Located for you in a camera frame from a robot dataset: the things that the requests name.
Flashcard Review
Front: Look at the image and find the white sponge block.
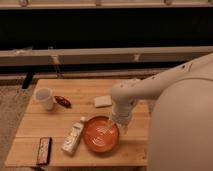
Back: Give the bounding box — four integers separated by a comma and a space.
94, 96, 112, 108

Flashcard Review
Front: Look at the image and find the grey horizontal rail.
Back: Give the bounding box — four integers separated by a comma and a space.
0, 46, 213, 66

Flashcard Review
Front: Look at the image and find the wooden table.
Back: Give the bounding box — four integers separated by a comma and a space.
5, 79, 150, 167

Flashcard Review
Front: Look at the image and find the dark red snack packet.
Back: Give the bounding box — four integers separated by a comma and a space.
55, 96, 71, 108

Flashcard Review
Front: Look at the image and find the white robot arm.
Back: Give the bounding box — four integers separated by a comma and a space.
110, 53, 213, 171

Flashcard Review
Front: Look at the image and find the white plastic bottle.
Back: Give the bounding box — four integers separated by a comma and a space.
61, 117, 86, 155

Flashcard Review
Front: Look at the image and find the white plastic cup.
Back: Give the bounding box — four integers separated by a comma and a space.
34, 88, 54, 110

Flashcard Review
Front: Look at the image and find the orange ceramic bowl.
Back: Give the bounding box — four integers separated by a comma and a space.
83, 116, 119, 153

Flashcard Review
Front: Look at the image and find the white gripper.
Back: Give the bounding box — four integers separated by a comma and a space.
107, 106, 132, 135

